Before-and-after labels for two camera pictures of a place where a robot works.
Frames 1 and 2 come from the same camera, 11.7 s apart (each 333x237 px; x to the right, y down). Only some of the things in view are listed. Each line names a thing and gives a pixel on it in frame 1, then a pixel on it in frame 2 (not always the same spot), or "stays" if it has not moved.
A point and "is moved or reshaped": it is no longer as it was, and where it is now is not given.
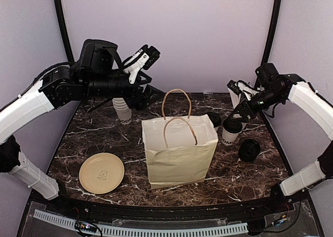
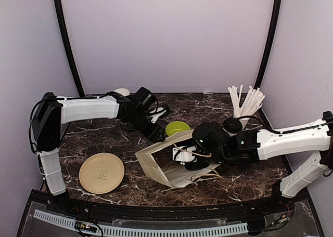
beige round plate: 101,172 stays
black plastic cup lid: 232,126 stays
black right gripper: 242,108 → 191,166
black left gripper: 133,101 → 154,134
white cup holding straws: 244,124 stays
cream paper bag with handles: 178,150 is moved or reshaped
